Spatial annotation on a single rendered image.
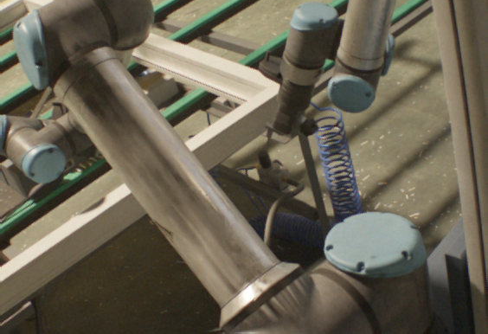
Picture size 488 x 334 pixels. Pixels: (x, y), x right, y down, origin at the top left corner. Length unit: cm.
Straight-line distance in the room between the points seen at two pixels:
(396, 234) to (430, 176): 194
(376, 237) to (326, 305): 14
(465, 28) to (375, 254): 38
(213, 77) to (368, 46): 74
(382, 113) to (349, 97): 197
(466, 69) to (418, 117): 247
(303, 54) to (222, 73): 45
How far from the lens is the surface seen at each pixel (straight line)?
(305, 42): 182
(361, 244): 132
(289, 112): 194
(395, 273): 129
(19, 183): 268
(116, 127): 132
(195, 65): 235
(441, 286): 162
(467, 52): 112
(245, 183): 304
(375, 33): 163
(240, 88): 222
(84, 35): 138
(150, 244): 331
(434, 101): 368
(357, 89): 168
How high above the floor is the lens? 197
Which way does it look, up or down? 33 degrees down
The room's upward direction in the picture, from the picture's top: 17 degrees counter-clockwise
